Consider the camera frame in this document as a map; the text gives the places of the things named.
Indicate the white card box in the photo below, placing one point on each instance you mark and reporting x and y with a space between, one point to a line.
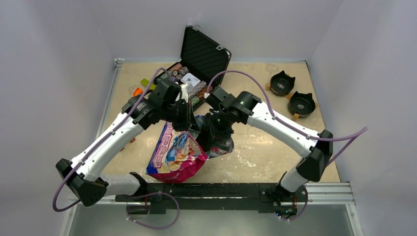
190 79

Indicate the black cat bowl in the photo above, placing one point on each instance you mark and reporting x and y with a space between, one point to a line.
281 83
301 104

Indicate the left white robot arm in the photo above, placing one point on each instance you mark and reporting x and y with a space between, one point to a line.
83 173

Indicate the near black cat bowl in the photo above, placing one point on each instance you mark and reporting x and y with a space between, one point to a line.
301 104

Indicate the orange toy piece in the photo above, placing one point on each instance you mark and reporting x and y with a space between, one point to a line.
138 91

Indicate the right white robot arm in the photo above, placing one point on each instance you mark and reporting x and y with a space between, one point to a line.
313 147

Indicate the wooden bowl stand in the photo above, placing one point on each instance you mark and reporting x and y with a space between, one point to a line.
290 96

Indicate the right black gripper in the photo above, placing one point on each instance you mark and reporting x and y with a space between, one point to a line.
216 132

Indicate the pink blue pet food bag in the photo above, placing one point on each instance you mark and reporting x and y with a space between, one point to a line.
179 155

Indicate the red yellow toy block car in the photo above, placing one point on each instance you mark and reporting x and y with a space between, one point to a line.
131 141

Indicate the black poker chip case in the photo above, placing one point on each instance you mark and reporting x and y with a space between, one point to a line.
201 57

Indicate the green toy piece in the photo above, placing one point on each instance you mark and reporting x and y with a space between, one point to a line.
146 82

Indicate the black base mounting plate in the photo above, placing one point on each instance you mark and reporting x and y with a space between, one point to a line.
259 197

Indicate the far black cat bowl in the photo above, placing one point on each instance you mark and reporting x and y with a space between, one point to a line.
281 83

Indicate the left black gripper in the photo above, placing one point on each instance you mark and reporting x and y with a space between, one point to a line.
189 123

